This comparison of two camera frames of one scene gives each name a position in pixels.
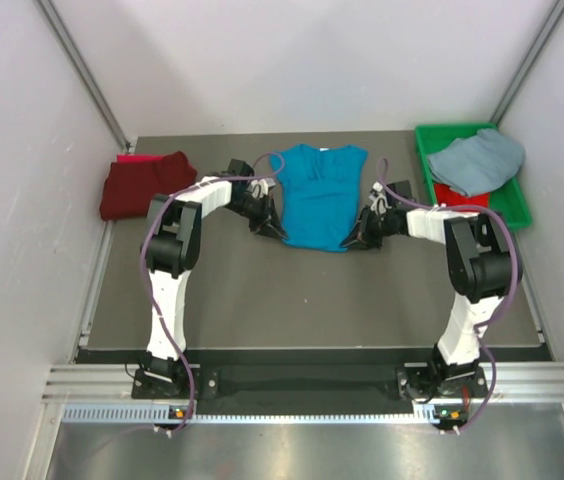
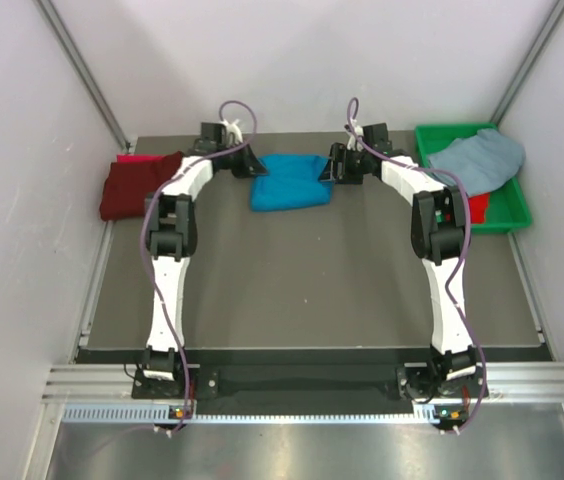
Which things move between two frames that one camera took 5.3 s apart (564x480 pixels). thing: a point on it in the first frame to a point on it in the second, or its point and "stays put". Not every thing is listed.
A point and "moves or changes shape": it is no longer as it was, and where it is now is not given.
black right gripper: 361,234 to 339,154
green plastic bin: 509,200 stays put
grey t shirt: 476,164 stays put
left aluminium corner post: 91,89 stays put
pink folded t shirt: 137,158 stays put
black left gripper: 274,227 to 249,165
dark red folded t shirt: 130,188 stays put
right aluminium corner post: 530,61 stays put
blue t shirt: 319,189 moves or changes shape
